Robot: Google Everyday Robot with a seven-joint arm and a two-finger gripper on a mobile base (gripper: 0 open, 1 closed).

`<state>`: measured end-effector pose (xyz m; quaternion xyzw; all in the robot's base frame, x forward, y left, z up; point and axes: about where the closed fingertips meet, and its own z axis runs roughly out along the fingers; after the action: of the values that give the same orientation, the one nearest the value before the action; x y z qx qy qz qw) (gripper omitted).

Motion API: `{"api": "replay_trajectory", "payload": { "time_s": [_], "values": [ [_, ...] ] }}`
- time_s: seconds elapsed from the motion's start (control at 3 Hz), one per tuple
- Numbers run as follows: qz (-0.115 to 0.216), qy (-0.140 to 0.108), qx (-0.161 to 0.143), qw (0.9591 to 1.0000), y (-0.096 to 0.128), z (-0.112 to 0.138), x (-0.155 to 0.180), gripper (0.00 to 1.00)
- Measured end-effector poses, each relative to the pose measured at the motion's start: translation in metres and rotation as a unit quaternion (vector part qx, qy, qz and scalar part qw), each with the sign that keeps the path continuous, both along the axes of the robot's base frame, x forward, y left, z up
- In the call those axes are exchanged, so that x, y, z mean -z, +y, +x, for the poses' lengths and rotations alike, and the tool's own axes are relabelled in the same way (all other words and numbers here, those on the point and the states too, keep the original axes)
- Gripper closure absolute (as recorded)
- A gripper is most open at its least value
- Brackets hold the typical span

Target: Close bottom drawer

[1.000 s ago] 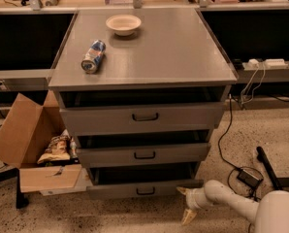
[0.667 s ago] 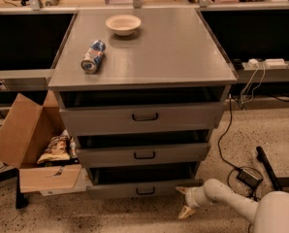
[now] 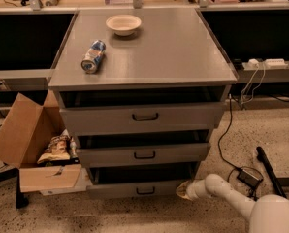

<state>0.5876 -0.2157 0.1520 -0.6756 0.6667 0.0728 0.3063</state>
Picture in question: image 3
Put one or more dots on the grey drawer cabinet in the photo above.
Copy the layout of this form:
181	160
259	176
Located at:
171	49

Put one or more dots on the grey middle drawer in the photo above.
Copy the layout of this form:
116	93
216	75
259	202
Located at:
143	148

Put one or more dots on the grey top drawer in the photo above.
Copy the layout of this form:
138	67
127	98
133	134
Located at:
105	112

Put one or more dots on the blue and white can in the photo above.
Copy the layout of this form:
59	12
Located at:
93	58

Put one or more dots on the white bowl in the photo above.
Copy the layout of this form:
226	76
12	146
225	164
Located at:
123	25

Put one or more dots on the snack chip bag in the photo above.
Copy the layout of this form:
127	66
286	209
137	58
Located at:
57	150

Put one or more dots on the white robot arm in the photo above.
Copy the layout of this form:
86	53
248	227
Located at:
269	214

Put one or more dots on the black power adapter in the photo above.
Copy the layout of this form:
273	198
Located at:
249	179

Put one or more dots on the black floor stand bar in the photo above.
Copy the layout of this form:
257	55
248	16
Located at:
261	156

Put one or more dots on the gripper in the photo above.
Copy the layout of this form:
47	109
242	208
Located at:
192	191

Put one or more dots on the open cardboard box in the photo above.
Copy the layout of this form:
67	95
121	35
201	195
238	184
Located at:
25	133

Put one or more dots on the grey bottom drawer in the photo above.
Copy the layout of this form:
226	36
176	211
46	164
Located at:
140	180

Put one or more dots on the grey drawer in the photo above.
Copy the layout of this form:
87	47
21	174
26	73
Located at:
140	180
143	148
105	112

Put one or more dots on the white power strip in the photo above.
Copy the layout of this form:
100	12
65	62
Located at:
267	64

